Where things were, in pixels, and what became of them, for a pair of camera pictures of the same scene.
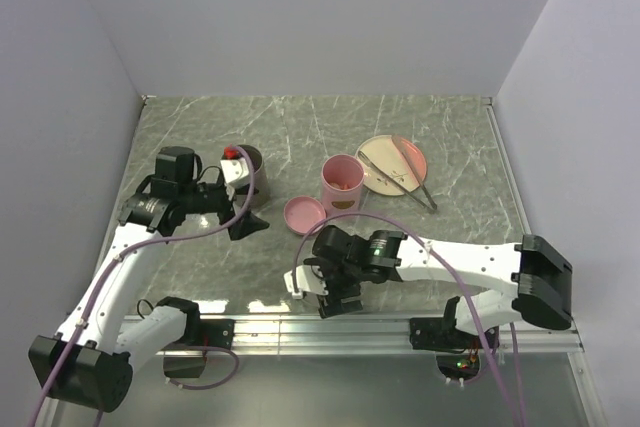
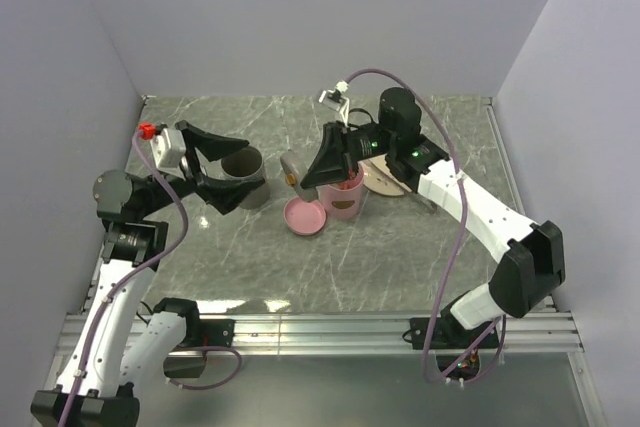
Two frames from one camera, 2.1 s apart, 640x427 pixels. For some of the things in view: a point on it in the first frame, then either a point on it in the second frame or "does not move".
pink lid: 303,213 does not move
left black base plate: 215,333 does not move
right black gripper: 331,304 -> 332,163
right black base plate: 441,333 does not move
